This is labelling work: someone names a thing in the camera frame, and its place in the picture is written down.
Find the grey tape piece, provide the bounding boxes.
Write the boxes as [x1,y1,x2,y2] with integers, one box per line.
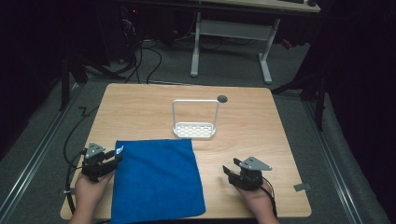
[293,182,312,192]

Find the person's left hand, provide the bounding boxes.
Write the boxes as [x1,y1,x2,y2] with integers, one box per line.
[74,170,116,216]

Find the white-legged desk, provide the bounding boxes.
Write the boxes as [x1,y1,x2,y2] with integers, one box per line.
[190,0,321,85]

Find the black floor cables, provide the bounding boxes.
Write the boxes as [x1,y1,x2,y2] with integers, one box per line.
[120,6,200,84]

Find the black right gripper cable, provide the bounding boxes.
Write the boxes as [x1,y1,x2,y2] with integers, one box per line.
[261,176,278,218]

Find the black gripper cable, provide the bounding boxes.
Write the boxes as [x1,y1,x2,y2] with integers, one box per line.
[261,176,278,218]
[63,105,100,216]

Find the blue cloth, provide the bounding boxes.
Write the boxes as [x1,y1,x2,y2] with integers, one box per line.
[110,138,207,224]

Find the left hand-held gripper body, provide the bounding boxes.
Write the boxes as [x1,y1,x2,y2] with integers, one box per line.
[81,142,110,183]

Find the white towel rack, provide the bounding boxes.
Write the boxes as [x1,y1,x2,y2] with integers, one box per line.
[171,98,220,140]

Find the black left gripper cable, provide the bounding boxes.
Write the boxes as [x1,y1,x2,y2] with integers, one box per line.
[63,105,100,216]

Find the metal floor rail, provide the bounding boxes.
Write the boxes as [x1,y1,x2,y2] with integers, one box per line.
[303,99,365,224]
[0,82,82,216]

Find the person's right hand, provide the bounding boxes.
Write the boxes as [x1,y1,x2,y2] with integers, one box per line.
[233,181,276,220]

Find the black metal stand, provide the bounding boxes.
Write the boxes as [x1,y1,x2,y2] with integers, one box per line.
[271,69,328,133]
[58,55,127,112]

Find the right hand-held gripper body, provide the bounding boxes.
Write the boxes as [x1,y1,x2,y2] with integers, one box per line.
[228,156,273,191]

